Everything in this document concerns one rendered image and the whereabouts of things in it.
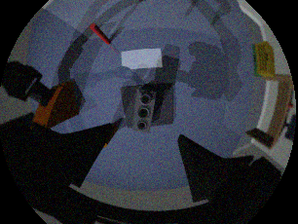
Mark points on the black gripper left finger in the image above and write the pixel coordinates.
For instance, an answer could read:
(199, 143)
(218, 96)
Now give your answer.
(76, 151)

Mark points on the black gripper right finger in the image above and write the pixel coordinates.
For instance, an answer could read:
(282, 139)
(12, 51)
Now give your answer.
(206, 171)

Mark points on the red peg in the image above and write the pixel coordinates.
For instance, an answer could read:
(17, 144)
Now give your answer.
(99, 33)

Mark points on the orange cylinder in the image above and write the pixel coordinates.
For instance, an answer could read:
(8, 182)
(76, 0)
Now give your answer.
(111, 135)

